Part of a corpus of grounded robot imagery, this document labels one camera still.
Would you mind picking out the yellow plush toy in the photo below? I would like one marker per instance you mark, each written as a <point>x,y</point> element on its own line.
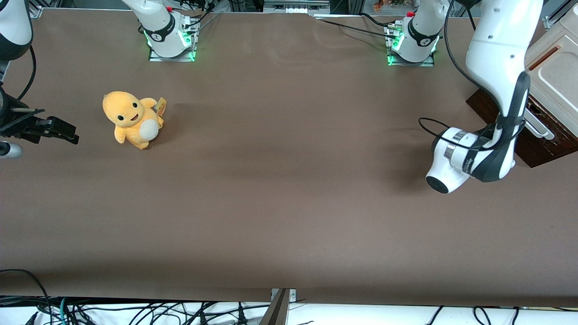
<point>131,119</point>

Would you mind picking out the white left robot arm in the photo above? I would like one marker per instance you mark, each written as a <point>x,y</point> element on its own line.
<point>501,54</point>

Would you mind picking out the silver metal bracket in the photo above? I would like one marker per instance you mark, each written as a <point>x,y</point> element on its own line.
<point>292,294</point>

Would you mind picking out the grey camera post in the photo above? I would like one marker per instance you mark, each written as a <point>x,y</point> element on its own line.
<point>276,313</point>

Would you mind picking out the white drawer cabinet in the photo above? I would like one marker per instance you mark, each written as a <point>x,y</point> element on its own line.
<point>557,76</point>

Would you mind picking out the colourful background item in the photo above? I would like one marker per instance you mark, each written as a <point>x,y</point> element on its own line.
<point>388,5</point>

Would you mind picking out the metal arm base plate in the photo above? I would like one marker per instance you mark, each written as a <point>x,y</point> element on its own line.
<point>156,56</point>
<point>426,62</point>

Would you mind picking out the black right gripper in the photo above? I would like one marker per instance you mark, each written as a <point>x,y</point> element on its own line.
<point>19,124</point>

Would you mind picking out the dark brown wooden board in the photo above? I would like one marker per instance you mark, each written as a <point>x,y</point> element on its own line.
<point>542,153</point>

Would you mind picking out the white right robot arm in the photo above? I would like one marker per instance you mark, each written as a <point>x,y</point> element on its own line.
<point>162,31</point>

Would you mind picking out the aluminium frame rack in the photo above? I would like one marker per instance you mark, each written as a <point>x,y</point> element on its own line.
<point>293,6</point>

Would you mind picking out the aluminium profile corner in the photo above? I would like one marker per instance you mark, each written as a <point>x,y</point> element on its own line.
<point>552,21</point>
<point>36,11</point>

